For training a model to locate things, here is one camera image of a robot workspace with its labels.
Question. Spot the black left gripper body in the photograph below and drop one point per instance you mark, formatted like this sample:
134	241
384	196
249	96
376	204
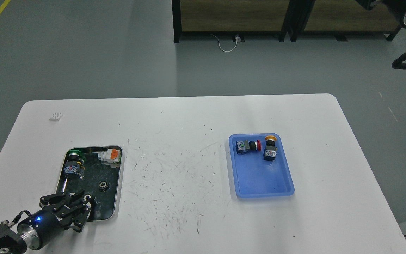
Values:
45	225

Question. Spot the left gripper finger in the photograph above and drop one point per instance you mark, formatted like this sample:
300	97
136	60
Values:
82	212
61	199

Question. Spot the black gear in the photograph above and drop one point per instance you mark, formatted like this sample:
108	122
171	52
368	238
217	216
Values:
103	186
86	197

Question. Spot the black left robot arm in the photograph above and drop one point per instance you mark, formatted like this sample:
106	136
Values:
10	241

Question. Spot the silver metal tray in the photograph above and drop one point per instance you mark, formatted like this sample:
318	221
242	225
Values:
95	172

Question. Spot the small white plastic piece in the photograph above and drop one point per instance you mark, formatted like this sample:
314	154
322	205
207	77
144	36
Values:
55	117

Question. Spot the blue plastic tray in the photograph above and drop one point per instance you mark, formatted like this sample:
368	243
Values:
255	177

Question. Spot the left wooden cabinet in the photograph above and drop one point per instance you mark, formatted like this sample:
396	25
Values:
233	17

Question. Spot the wooden cabinet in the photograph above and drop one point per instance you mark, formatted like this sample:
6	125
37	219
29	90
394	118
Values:
340	18
233	17

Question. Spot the right wooden cabinet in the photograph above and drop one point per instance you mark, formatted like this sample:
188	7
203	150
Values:
340	18

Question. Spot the green push button switch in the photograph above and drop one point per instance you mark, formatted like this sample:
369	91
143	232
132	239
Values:
73	166

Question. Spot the orange white switch part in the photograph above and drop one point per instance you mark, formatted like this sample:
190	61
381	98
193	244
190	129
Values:
111	157

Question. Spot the red push button switch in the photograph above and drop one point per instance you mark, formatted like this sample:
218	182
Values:
246	146

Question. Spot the yellow push button switch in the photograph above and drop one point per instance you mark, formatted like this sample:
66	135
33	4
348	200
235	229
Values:
270	150

